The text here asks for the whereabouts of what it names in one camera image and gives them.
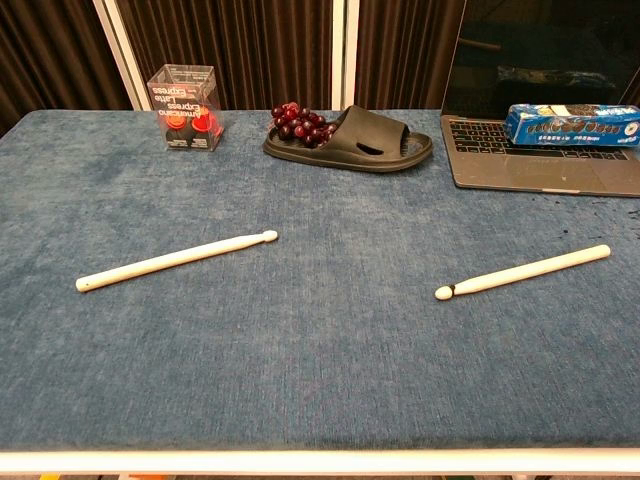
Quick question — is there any pale drumstick with dark ring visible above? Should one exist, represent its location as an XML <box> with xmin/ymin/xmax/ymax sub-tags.
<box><xmin>434</xmin><ymin>243</ymin><xmax>612</xmax><ymax>301</ymax></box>

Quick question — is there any bunch of red grapes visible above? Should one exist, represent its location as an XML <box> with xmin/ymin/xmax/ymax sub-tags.
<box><xmin>270</xmin><ymin>101</ymin><xmax>339</xmax><ymax>149</ymax></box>

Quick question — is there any dark brown curtain panel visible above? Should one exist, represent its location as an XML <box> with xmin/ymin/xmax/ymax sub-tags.
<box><xmin>355</xmin><ymin>0</ymin><xmax>469</xmax><ymax>112</ymax></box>
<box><xmin>115</xmin><ymin>0</ymin><xmax>335</xmax><ymax>112</ymax></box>
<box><xmin>0</xmin><ymin>0</ymin><xmax>132</xmax><ymax>139</ymax></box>

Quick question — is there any white table frame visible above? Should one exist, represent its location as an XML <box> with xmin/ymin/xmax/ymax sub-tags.
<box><xmin>0</xmin><ymin>448</ymin><xmax>640</xmax><ymax>475</ymax></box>

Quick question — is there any blue cookie pack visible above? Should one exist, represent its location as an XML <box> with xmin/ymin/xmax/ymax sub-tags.
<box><xmin>503</xmin><ymin>103</ymin><xmax>640</xmax><ymax>147</ymax></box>

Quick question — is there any blue table cloth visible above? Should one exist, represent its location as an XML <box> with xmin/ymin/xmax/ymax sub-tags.
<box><xmin>0</xmin><ymin>108</ymin><xmax>640</xmax><ymax>454</ymax></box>

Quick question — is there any grey open laptop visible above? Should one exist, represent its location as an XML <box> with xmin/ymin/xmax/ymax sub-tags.
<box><xmin>439</xmin><ymin>0</ymin><xmax>640</xmax><ymax>199</ymax></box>

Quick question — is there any white partition post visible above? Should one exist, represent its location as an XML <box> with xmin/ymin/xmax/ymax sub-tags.
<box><xmin>92</xmin><ymin>0</ymin><xmax>152</xmax><ymax>112</ymax></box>
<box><xmin>331</xmin><ymin>0</ymin><xmax>361</xmax><ymax>112</ymax></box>

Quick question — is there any black rubber slipper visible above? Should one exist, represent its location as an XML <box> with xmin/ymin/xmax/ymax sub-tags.
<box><xmin>262</xmin><ymin>104</ymin><xmax>434</xmax><ymax>174</ymax></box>

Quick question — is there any clear coffee capsule box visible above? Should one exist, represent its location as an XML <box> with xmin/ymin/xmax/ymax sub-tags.
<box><xmin>146</xmin><ymin>63</ymin><xmax>226</xmax><ymax>153</ymax></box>

